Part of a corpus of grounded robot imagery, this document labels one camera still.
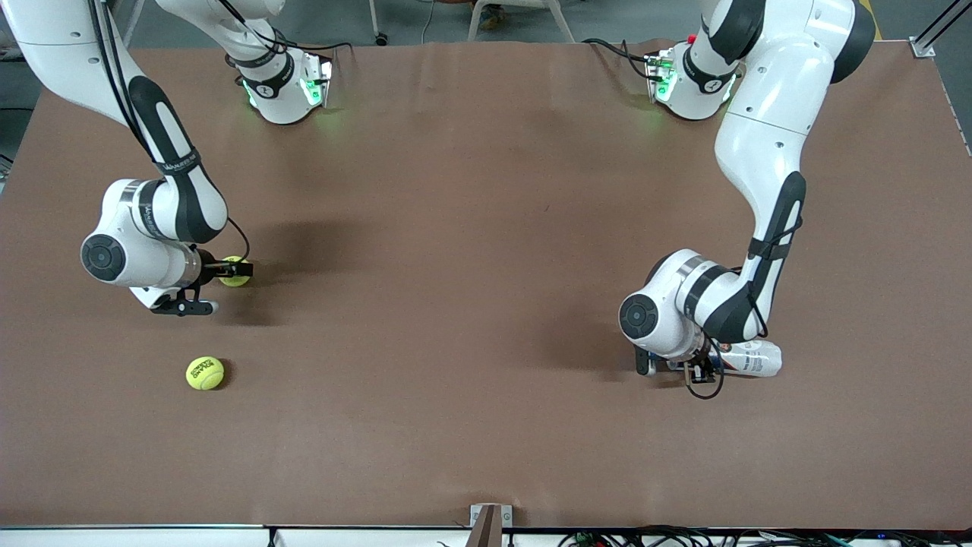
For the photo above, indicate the grey pole with caster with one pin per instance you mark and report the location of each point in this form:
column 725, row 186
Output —
column 379, row 34

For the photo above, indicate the aluminium frame profile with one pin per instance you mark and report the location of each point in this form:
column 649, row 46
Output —
column 923, row 47

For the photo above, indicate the yellow tennis ball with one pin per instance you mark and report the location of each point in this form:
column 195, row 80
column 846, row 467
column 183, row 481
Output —
column 235, row 281
column 205, row 373

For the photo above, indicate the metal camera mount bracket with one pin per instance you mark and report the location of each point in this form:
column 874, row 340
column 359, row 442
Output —
column 486, row 528

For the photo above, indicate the Wilson tennis ball can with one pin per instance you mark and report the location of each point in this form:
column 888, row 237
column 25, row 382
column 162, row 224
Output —
column 752, row 358

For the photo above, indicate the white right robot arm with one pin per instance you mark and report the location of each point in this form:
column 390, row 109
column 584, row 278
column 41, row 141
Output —
column 121, row 228

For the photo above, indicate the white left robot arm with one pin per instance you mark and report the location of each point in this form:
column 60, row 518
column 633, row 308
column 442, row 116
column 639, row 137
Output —
column 767, row 152

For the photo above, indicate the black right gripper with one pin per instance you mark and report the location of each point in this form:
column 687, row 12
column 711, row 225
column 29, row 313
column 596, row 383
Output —
column 209, row 268

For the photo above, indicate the white stool legs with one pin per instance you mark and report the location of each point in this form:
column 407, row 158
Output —
column 558, row 23

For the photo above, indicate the brown table cover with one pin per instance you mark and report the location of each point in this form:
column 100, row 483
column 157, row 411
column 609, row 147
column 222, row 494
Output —
column 486, row 425

